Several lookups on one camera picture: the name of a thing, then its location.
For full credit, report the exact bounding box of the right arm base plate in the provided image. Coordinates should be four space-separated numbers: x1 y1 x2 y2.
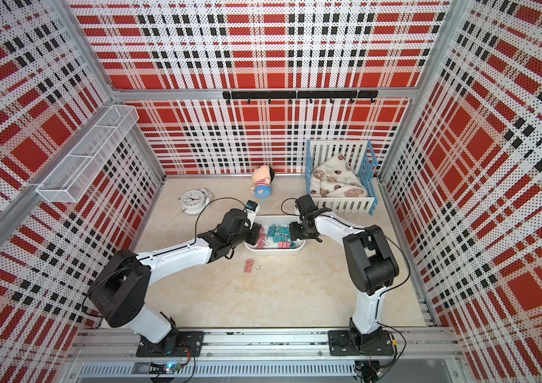
328 329 395 357

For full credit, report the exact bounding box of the white plastic storage box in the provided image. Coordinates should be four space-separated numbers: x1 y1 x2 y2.
245 215 306 255

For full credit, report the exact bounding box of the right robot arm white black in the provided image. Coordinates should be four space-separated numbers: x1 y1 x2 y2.
289 212 399 335

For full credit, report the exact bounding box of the blue white toy crib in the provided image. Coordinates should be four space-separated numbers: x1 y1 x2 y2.
304 140 379 215

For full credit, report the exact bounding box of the pink baby doll toy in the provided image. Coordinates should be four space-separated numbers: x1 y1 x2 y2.
250 165 275 199

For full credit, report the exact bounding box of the pink binder clip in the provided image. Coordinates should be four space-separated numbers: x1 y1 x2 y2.
243 259 261 274

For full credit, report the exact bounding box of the printed crib blanket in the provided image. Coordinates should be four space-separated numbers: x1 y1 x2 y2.
309 154 368 198

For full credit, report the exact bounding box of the white alarm clock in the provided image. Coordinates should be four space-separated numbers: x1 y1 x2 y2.
180 188 213 215

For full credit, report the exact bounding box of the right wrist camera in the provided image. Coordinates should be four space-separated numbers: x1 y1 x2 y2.
295 195 320 218

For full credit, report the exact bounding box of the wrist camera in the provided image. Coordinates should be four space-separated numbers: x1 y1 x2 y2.
295 195 320 218
245 200 260 226

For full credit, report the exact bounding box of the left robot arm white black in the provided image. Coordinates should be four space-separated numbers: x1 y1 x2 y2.
86 201 260 344

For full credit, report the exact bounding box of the aluminium front rail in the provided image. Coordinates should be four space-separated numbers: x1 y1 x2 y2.
68 327 464 362

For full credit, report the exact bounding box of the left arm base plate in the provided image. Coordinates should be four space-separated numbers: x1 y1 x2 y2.
136 330 205 357

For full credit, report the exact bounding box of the black hook rail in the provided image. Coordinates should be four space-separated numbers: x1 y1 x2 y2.
222 90 379 101

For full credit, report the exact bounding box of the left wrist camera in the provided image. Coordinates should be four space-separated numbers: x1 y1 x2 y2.
245 200 260 226

